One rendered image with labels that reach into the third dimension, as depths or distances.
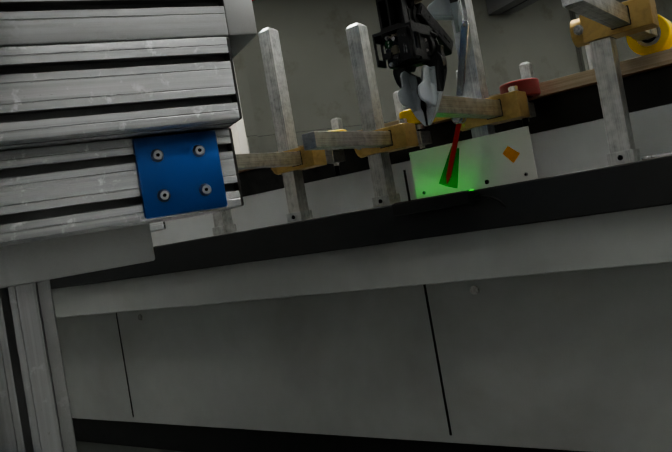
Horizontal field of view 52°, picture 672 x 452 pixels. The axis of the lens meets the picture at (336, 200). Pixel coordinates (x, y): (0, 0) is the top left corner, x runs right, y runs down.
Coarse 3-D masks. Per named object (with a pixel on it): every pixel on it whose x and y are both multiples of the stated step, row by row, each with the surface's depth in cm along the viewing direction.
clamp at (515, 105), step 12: (492, 96) 132; (504, 96) 130; (516, 96) 129; (504, 108) 130; (516, 108) 129; (528, 108) 133; (468, 120) 135; (480, 120) 134; (492, 120) 132; (504, 120) 131
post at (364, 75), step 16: (352, 32) 150; (352, 48) 151; (368, 48) 151; (352, 64) 151; (368, 64) 150; (368, 80) 149; (368, 96) 149; (368, 112) 150; (368, 128) 150; (368, 160) 151; (384, 160) 149; (384, 176) 148; (384, 192) 149
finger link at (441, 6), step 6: (438, 0) 128; (444, 0) 127; (432, 6) 128; (438, 6) 128; (444, 6) 127; (450, 6) 127; (456, 6) 126; (432, 12) 128; (438, 12) 128; (444, 12) 127; (450, 12) 127; (456, 12) 126; (456, 18) 127; (456, 24) 127; (456, 30) 128
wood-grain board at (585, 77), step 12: (636, 60) 134; (648, 60) 133; (660, 60) 132; (588, 72) 140; (624, 72) 136; (636, 72) 135; (540, 84) 146; (552, 84) 144; (564, 84) 143; (576, 84) 141; (588, 84) 140; (540, 96) 146; (396, 120) 167; (444, 120) 160
